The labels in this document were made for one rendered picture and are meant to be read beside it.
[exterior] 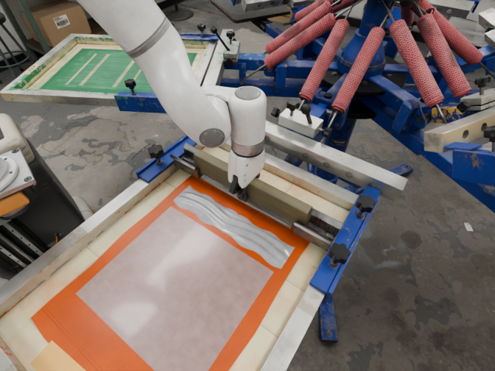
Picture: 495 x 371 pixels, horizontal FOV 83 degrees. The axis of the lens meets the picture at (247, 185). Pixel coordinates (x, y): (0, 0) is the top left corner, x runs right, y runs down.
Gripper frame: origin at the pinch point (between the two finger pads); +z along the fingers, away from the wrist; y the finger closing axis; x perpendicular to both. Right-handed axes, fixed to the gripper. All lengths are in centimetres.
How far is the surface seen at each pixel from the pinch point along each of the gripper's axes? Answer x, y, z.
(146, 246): -12.9, 26.1, 6.0
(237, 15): -90, -118, 7
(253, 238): 7.9, 9.0, 5.6
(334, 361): 48, -4, 101
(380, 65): 9, -80, -4
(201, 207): -9.3, 9.2, 5.3
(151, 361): 6.9, 42.7, 6.0
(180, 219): -11.6, 15.4, 6.0
